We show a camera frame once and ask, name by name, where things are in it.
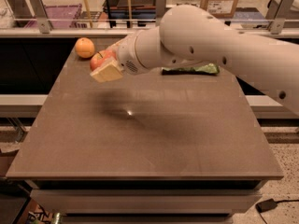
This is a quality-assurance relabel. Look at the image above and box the green chip bag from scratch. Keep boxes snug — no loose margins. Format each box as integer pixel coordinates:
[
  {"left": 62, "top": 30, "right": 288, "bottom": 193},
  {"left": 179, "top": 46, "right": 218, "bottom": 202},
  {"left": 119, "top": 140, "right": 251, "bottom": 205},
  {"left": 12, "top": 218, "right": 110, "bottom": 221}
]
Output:
[{"left": 162, "top": 63, "right": 220, "bottom": 76}]

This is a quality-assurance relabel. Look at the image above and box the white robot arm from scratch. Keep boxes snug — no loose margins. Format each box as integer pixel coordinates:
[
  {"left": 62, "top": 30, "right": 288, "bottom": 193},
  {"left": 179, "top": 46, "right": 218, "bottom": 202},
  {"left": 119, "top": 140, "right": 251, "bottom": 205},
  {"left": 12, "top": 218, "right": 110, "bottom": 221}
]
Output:
[{"left": 90, "top": 5, "right": 299, "bottom": 115}]

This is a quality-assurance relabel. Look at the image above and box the right metal rail bracket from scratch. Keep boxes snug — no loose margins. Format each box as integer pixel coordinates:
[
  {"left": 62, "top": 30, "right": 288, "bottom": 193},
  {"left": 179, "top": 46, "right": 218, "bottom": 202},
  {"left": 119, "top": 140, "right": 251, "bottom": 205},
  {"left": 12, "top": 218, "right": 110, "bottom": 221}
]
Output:
[{"left": 269, "top": 0, "right": 294, "bottom": 35}]

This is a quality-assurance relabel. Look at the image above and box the purple plastic crate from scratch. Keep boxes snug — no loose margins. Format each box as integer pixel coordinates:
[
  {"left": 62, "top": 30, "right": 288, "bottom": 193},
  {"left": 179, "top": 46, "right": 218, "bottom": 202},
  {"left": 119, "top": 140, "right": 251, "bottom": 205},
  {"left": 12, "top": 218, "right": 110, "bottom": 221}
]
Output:
[{"left": 24, "top": 3, "right": 84, "bottom": 29}]

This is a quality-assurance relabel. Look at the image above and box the left metal rail bracket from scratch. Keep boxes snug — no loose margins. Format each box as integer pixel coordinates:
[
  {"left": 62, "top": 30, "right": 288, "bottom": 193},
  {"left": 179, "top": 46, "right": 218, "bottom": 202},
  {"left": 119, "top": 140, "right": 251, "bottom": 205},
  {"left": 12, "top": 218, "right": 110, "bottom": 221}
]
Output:
[{"left": 29, "top": 0, "right": 52, "bottom": 34}]

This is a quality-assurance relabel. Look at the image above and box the black power adapter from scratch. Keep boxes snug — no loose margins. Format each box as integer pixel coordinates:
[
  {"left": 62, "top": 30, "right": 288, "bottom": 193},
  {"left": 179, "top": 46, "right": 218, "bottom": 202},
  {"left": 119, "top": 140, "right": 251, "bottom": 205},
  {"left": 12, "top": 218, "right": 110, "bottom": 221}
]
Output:
[{"left": 255, "top": 199, "right": 278, "bottom": 213}]

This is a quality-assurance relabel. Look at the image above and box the middle metal rail bracket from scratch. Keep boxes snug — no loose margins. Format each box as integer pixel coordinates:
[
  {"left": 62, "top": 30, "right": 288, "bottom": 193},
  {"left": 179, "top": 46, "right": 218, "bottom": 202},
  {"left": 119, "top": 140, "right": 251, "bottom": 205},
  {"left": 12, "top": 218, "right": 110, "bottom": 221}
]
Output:
[{"left": 155, "top": 0, "right": 166, "bottom": 25}]

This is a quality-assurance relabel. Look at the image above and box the metal rail bracket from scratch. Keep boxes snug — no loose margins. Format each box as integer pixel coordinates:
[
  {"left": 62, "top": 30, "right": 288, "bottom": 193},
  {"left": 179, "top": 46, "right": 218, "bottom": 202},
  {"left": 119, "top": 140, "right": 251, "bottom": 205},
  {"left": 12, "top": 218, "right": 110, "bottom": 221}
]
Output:
[
  {"left": 29, "top": 0, "right": 52, "bottom": 34},
  {"left": 269, "top": 0, "right": 294, "bottom": 35},
  {"left": 155, "top": 0, "right": 166, "bottom": 25}
]

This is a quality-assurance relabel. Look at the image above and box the grey table drawer front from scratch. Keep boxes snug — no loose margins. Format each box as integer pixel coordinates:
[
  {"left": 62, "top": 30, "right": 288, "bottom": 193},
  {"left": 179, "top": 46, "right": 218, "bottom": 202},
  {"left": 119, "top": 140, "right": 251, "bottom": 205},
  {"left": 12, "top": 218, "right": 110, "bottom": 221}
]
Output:
[{"left": 31, "top": 189, "right": 262, "bottom": 214}]

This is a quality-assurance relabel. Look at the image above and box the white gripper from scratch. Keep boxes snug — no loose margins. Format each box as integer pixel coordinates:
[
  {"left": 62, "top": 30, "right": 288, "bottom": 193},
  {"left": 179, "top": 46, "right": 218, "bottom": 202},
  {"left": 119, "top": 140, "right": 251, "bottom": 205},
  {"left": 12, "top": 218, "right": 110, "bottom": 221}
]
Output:
[{"left": 90, "top": 32, "right": 149, "bottom": 83}]

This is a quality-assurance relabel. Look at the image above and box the red apple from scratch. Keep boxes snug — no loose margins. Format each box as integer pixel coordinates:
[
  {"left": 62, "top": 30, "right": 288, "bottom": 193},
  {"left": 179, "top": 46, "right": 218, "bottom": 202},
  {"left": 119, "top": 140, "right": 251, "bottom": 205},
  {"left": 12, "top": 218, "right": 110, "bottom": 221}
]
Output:
[{"left": 90, "top": 49, "right": 116, "bottom": 71}]

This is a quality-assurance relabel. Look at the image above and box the orange fruit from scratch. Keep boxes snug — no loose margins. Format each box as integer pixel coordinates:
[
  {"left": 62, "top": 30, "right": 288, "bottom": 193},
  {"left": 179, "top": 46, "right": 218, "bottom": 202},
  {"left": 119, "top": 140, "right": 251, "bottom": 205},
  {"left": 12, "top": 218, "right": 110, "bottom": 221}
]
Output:
[{"left": 75, "top": 37, "right": 95, "bottom": 59}]

